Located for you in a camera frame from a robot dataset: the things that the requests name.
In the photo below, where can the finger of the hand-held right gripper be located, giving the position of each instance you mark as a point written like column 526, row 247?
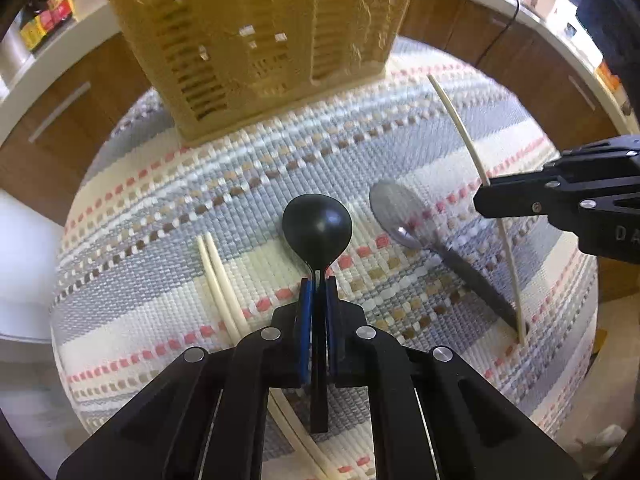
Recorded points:
column 520, row 197
column 600, row 152

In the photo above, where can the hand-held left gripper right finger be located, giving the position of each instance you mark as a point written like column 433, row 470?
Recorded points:
column 331, row 310

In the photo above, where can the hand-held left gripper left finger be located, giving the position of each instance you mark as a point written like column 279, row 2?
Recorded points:
column 305, row 310

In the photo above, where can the black spoon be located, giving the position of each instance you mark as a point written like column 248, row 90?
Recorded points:
column 317, row 230

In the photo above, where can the yellow plastic utensil basket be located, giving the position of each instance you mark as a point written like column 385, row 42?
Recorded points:
column 250, row 35

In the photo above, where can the striped woven table mat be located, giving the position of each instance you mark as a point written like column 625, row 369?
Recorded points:
column 250, row 195

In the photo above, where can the steel canister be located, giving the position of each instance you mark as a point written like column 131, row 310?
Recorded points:
column 11, row 55

